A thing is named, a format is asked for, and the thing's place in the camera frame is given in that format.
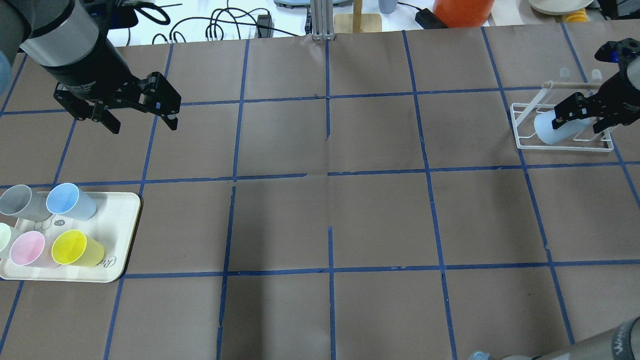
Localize white wire cup rack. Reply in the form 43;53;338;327
509;68;615;153

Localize beige plate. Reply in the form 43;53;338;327
528;0;594;16

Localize blue cup on desk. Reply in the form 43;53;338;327
378;0;398;15

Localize pale blue plastic cup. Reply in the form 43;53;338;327
534;111;590;145

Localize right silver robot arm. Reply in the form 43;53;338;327
551;38;640;133

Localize grey plastic cup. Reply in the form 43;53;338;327
0;184;52;223

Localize aluminium frame post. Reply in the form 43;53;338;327
310;0;335;41

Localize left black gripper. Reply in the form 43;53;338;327
52;50;182;135

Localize orange bucket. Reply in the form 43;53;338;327
432;0;495;28

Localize cream plastic cup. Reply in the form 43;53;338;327
0;223;14;259

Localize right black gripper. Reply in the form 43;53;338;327
551;75;640;134

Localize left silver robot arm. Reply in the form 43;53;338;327
1;0;182;134

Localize yellow plastic cup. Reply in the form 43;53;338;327
51;229;106;267

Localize cream serving tray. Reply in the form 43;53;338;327
0;191;142;283

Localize pink plastic cup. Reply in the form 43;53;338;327
9;231;60;269

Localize wooden mug tree stand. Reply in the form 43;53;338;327
333;0;382;34

